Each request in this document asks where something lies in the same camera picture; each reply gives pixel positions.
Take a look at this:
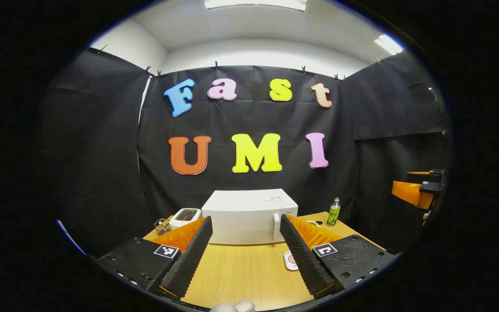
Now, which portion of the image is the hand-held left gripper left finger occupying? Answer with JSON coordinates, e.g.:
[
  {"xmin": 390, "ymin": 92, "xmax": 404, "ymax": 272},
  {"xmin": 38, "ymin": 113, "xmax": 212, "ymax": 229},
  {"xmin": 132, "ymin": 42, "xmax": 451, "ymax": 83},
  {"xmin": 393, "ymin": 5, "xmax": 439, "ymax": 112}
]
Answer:
[{"xmin": 88, "ymin": 216, "xmax": 214, "ymax": 299}]

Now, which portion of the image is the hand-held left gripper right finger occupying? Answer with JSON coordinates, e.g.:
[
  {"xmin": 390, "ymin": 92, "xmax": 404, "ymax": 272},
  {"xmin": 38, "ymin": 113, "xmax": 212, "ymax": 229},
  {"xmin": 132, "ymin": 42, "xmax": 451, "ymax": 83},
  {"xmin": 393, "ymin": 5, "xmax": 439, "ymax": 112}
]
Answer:
[{"xmin": 279, "ymin": 213, "xmax": 399, "ymax": 300}]

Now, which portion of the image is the green label drink bottle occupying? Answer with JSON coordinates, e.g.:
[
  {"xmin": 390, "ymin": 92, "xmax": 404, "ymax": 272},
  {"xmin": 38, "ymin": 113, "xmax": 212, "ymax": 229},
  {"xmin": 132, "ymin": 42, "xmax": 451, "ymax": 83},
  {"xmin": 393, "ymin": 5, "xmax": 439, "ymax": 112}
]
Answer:
[{"xmin": 327, "ymin": 198, "xmax": 341, "ymax": 227}]

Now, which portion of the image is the black backdrop cloth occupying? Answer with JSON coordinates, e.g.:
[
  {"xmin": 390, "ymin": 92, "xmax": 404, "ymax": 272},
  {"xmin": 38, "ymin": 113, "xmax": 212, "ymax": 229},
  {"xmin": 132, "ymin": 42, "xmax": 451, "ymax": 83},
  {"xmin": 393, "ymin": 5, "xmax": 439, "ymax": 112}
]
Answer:
[{"xmin": 37, "ymin": 45, "xmax": 451, "ymax": 260}]

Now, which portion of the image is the white toaster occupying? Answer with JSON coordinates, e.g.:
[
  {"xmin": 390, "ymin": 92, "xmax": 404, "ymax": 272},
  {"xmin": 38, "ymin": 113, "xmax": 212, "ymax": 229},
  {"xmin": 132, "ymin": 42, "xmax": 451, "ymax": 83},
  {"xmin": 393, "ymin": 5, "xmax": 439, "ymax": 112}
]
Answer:
[{"xmin": 169, "ymin": 208, "xmax": 201, "ymax": 230}]

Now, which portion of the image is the ceiling light panel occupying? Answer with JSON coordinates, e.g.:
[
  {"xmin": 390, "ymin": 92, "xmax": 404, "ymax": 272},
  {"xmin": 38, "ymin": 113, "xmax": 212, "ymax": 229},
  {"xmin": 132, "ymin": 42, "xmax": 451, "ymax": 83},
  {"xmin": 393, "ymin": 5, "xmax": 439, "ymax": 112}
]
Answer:
[
  {"xmin": 203, "ymin": 0, "xmax": 308, "ymax": 11},
  {"xmin": 374, "ymin": 34, "xmax": 404, "ymax": 55}
]

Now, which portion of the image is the white microwave oven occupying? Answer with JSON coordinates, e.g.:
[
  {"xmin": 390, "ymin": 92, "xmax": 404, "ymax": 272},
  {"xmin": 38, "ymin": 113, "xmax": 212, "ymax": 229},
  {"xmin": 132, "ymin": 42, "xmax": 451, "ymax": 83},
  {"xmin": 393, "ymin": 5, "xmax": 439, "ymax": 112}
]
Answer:
[{"xmin": 201, "ymin": 188, "xmax": 298, "ymax": 245}]

